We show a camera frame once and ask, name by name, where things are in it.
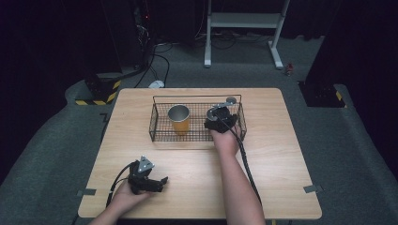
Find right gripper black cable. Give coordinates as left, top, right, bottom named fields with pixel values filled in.
left=213, top=113, right=263, bottom=207

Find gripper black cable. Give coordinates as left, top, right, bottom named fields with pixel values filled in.
left=213, top=113, right=263, bottom=207
left=105, top=160, right=139, bottom=209

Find black yellow striped base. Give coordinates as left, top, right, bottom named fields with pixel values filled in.
left=74, top=73, right=122, bottom=106
left=298, top=80, right=347, bottom=109

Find grey tape strip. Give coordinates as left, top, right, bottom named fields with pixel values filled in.
left=302, top=185, right=325, bottom=194
left=76, top=188, right=98, bottom=197

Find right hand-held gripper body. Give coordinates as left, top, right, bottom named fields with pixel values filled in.
left=204, top=100, right=239, bottom=135

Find person's left hand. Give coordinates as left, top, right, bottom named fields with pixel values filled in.
left=107, top=180, right=154, bottom=217

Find cables under white stand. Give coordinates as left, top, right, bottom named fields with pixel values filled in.
left=194, top=28, right=274, bottom=51

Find white metal stand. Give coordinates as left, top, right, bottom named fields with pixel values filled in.
left=204, top=0, right=291, bottom=70

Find black wire basket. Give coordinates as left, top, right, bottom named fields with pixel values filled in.
left=148, top=94, right=248, bottom=143

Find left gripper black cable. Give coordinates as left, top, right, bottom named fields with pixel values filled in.
left=105, top=160, right=139, bottom=209

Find black floor cables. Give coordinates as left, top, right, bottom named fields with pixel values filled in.
left=133, top=40, right=174, bottom=89

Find person's right hand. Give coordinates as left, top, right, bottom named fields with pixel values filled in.
left=209, top=123, right=244, bottom=158

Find dark equipment rack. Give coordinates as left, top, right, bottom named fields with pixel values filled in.
left=130, top=0, right=158, bottom=71

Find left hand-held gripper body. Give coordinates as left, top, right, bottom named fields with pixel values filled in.
left=127, top=155, right=158, bottom=195

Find orange cup with steel inside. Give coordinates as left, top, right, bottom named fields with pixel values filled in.
left=167, top=104, right=191, bottom=136

